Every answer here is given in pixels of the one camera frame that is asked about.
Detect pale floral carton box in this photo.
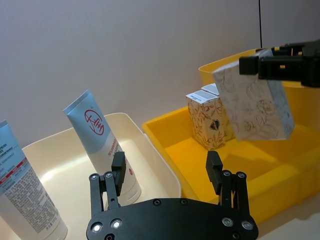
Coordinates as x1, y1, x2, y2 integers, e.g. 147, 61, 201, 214
212, 47, 296, 142

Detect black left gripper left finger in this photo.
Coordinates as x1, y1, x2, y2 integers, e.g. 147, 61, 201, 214
89, 151, 128, 218

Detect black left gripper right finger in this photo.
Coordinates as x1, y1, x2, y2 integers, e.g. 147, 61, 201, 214
205, 150, 251, 216

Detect cream orange floral carton box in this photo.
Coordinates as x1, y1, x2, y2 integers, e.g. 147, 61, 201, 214
201, 83, 221, 97
185, 90, 235, 151

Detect thin black cable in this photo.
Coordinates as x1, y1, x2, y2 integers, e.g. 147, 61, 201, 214
258, 0, 263, 49

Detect cream plastic tray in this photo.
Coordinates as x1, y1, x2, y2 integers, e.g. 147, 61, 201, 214
0, 112, 182, 240

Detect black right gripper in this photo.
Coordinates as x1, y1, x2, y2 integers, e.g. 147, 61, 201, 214
239, 39, 320, 88

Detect blue white tube red emblem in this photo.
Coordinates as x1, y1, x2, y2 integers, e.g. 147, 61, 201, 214
62, 89, 142, 203

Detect blue white tube small print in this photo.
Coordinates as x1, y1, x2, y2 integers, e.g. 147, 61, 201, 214
0, 119, 69, 240

